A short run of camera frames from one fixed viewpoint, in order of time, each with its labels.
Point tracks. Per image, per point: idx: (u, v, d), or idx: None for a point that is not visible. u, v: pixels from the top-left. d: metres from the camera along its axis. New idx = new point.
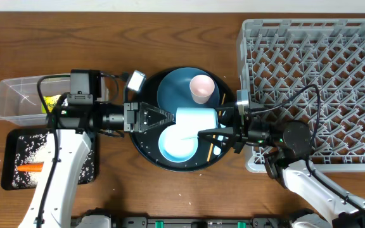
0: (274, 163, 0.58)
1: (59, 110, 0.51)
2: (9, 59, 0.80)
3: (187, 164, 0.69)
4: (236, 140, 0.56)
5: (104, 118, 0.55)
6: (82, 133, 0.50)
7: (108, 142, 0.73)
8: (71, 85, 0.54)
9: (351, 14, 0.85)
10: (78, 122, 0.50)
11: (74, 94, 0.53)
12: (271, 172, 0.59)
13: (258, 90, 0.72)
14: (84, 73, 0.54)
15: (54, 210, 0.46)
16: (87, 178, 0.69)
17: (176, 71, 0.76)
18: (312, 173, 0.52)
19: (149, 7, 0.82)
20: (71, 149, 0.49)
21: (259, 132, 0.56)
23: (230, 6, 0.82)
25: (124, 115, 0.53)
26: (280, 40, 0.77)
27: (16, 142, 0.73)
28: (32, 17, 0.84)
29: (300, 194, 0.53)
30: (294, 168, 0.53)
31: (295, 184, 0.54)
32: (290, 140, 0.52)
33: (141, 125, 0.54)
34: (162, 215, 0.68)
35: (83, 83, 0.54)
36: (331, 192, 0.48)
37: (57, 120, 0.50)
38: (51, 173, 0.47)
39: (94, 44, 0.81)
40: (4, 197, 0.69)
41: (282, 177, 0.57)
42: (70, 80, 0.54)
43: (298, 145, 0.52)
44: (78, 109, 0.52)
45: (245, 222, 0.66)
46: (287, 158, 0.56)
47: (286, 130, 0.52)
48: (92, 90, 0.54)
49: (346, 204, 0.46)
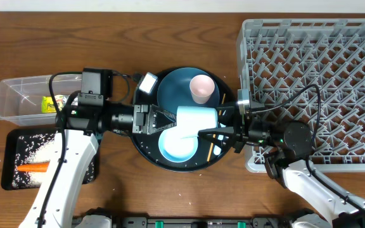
0: (274, 163, 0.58)
1: (70, 110, 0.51)
2: (9, 59, 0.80)
3: (187, 164, 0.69)
4: (236, 140, 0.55)
5: (113, 118, 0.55)
6: (90, 135, 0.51)
7: (108, 142, 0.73)
8: (83, 83, 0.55)
9: (351, 14, 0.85)
10: (87, 123, 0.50)
11: (85, 93, 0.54)
12: (272, 172, 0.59)
13: (258, 90, 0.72)
14: (97, 73, 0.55)
15: (56, 211, 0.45)
16: (87, 178, 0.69)
17: (176, 71, 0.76)
18: (311, 173, 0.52)
19: (149, 7, 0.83)
20: (78, 151, 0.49)
21: (259, 132, 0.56)
23: (230, 6, 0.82)
25: (134, 117, 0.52)
26: (280, 40, 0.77)
27: (16, 142, 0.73)
28: (32, 17, 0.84)
29: (300, 193, 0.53)
30: (294, 168, 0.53)
31: (295, 184, 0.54)
32: (290, 142, 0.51)
33: (150, 126, 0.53)
34: (162, 215, 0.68)
35: (96, 83, 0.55)
36: (331, 192, 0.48)
37: (66, 120, 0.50)
38: (56, 173, 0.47)
39: (94, 44, 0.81)
40: (4, 197, 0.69)
41: (282, 177, 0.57)
42: (83, 78, 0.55)
43: (298, 145, 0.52)
44: (88, 110, 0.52)
45: (245, 222, 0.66)
46: (287, 158, 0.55)
47: (286, 132, 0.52)
48: (102, 90, 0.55)
49: (346, 204, 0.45)
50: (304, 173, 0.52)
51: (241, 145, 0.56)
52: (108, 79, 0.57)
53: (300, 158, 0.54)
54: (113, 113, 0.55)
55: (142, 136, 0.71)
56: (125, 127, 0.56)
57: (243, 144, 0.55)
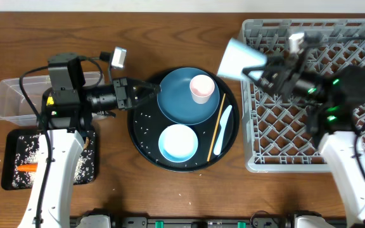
0: (318, 119, 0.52)
1: (50, 111, 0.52)
2: (9, 58, 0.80)
3: (187, 164, 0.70)
4: (285, 80, 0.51)
5: (95, 100, 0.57)
6: (73, 132, 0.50)
7: (108, 141, 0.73)
8: (51, 80, 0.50)
9: (351, 14, 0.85)
10: (70, 121, 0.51)
11: (57, 90, 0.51)
12: (312, 129, 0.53)
13: (258, 90, 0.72)
14: (63, 68, 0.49)
15: (52, 208, 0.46)
16: (87, 178, 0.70)
17: (176, 71, 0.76)
18: (355, 158, 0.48)
19: (149, 7, 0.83)
20: (64, 147, 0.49)
21: (308, 80, 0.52)
23: (230, 6, 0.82)
25: (116, 94, 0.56)
26: (281, 40, 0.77)
27: (16, 142, 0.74)
28: (32, 18, 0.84)
29: (331, 165, 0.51)
30: (339, 144, 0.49)
31: (331, 156, 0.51)
32: (346, 83, 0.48)
33: (133, 100, 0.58)
34: (162, 215, 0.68)
35: (65, 78, 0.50)
36: None
37: (49, 121, 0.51)
38: (45, 173, 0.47)
39: (94, 44, 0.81)
40: (3, 197, 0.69)
41: (320, 140, 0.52)
42: (49, 76, 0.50)
43: (351, 88, 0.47)
44: (68, 109, 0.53)
45: (245, 222, 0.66)
46: (336, 106, 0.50)
47: (343, 73, 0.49)
48: (75, 84, 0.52)
49: None
50: (346, 153, 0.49)
51: (290, 87, 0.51)
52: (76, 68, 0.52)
53: (349, 128, 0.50)
54: (92, 97, 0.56)
55: (142, 136, 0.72)
56: (108, 107, 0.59)
57: (293, 83, 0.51)
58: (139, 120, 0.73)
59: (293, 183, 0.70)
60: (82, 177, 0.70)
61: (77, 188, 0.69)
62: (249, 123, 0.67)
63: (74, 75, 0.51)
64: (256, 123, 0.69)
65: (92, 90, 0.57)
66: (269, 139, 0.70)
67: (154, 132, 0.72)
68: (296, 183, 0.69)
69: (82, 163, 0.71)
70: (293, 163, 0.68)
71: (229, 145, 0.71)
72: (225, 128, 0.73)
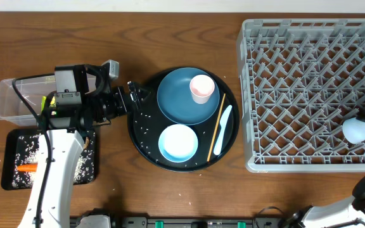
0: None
1: (50, 111, 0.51)
2: (9, 59, 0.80)
3: (187, 164, 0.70)
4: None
5: (104, 107, 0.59)
6: (73, 132, 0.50)
7: (108, 141, 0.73)
8: (57, 83, 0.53)
9: (351, 14, 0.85)
10: (69, 121, 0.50)
11: (61, 93, 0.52)
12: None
13: (258, 90, 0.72)
14: (69, 71, 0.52)
15: (52, 208, 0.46)
16: (87, 178, 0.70)
17: (176, 71, 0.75)
18: None
19: (149, 7, 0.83)
20: (64, 147, 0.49)
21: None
23: (230, 5, 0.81)
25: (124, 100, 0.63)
26: (280, 40, 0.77)
27: (16, 142, 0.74)
28: (32, 18, 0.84)
29: None
30: None
31: None
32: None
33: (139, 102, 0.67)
34: (162, 215, 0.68)
35: (70, 82, 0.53)
36: None
37: (48, 121, 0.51)
38: (45, 174, 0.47)
39: (94, 44, 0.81)
40: (3, 197, 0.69)
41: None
42: (56, 79, 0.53)
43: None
44: (68, 109, 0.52)
45: (245, 222, 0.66)
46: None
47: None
48: (78, 87, 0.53)
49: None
50: None
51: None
52: (82, 74, 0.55)
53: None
54: (102, 103, 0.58)
55: (142, 136, 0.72)
56: (111, 112, 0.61)
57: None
58: (139, 120, 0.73)
59: (293, 183, 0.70)
60: (82, 177, 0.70)
61: (77, 188, 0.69)
62: (249, 123, 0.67)
63: (81, 80, 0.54)
64: (256, 123, 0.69)
65: (97, 97, 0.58)
66: (269, 139, 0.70)
67: (154, 132, 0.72)
68: (296, 184, 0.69)
69: (82, 163, 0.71)
70: (293, 163, 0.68)
71: (229, 145, 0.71)
72: (225, 129, 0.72)
